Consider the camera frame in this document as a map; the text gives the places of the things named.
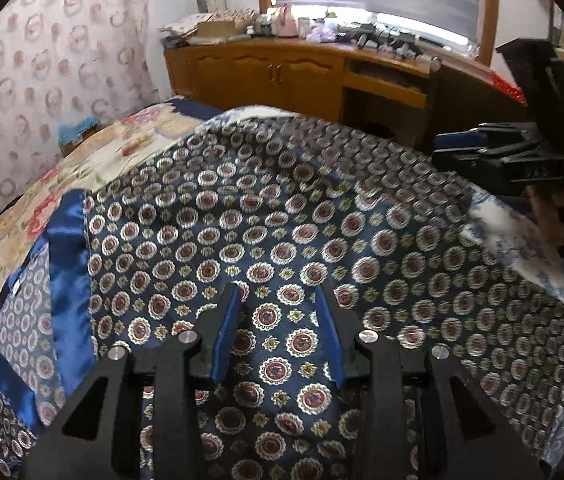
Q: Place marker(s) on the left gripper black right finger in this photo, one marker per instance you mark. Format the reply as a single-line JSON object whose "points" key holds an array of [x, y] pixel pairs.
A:
{"points": [[417, 407]]}

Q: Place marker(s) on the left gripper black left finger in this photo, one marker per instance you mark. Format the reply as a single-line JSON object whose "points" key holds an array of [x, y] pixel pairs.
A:
{"points": [[96, 435]]}

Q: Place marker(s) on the navy medallion patterned silk garment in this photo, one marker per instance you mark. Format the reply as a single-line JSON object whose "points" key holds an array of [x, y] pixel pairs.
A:
{"points": [[139, 260]]}

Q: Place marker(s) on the blue white floral sheet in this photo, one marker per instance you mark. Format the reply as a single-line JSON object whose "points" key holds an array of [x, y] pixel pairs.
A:
{"points": [[492, 223]]}

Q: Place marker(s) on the wooden sideboard cabinet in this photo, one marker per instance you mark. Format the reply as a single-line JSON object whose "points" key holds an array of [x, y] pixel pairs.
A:
{"points": [[409, 101]]}

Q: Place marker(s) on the floral quilted bedspread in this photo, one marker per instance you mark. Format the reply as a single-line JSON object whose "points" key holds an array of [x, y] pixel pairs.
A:
{"points": [[94, 163]]}

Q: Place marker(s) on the teal item by curtain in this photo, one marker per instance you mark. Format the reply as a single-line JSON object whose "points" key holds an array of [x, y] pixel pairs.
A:
{"points": [[69, 133]]}

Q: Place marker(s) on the pink container on sideboard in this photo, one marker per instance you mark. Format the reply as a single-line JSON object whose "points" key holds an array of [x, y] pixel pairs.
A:
{"points": [[285, 24]]}

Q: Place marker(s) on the pink circle patterned curtain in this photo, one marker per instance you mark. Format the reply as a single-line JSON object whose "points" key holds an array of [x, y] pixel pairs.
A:
{"points": [[61, 62]]}

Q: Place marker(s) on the cardboard box on sideboard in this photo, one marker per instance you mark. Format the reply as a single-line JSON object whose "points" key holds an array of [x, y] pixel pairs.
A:
{"points": [[217, 29]]}

